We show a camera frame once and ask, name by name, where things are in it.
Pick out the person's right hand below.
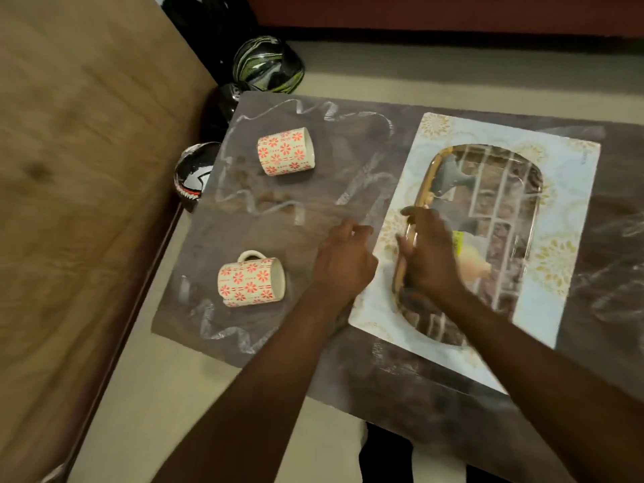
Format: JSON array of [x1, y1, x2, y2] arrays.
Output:
[[395, 205, 467, 300]]

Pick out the person's left hand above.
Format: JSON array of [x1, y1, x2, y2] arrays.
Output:
[[311, 218, 379, 310]]

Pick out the brick print tray wooden rim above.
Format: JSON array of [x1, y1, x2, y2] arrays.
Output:
[[391, 144, 545, 348]]

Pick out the person's left forearm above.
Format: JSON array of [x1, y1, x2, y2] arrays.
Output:
[[151, 286, 355, 483]]

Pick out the person's right forearm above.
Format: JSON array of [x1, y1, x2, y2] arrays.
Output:
[[439, 285, 644, 483]]

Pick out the clear plastic table cover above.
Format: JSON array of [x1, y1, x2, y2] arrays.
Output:
[[151, 91, 644, 483]]

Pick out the pale floral placemat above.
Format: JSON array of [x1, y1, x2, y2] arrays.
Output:
[[348, 112, 602, 396]]

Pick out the black helmet with white teeth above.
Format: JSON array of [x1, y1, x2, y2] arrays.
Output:
[[173, 142, 222, 213]]

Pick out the plain black helmet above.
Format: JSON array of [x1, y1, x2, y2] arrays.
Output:
[[200, 82, 252, 142]]

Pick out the green black marbled helmet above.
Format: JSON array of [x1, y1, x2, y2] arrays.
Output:
[[232, 35, 307, 95]]

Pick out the person's black trousers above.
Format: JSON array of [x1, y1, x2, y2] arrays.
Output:
[[359, 421, 506, 483]]

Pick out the dark red wooden furniture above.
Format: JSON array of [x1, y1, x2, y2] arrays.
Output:
[[246, 0, 644, 40]]

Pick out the black bag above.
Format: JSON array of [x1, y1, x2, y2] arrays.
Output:
[[161, 0, 262, 87]]

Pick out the light wooden board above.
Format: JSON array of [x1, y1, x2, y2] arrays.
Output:
[[0, 0, 218, 483]]

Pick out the floral cup without visible handle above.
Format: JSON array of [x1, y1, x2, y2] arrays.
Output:
[[257, 127, 317, 177]]

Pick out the floral cup with handle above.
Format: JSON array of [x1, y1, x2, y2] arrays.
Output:
[[217, 250, 286, 309]]

